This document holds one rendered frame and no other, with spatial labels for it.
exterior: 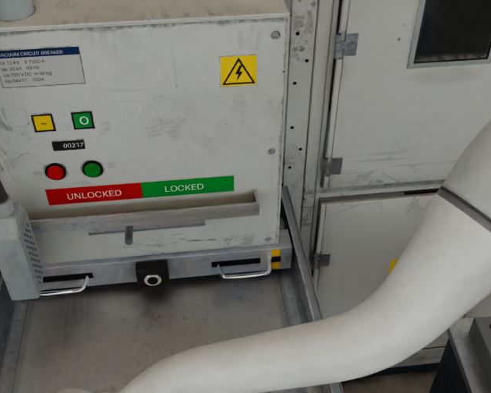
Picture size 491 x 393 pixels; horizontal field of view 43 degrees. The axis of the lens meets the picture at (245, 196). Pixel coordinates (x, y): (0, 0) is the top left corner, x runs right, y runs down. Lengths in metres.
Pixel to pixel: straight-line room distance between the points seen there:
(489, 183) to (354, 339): 0.18
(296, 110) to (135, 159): 0.43
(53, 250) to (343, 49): 0.68
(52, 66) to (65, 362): 0.52
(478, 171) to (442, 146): 0.93
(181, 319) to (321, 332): 0.62
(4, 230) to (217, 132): 0.37
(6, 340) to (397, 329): 0.82
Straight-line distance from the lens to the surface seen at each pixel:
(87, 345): 1.18
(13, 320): 1.25
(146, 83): 0.96
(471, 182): 0.55
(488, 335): 1.30
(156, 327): 1.18
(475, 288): 0.56
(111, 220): 1.08
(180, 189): 1.08
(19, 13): 0.97
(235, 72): 0.96
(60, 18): 0.96
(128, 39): 0.93
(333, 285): 1.71
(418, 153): 1.47
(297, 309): 1.19
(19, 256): 1.05
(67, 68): 0.96
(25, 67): 0.97
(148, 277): 1.18
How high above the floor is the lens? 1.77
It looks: 41 degrees down
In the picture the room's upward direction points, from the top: straight up
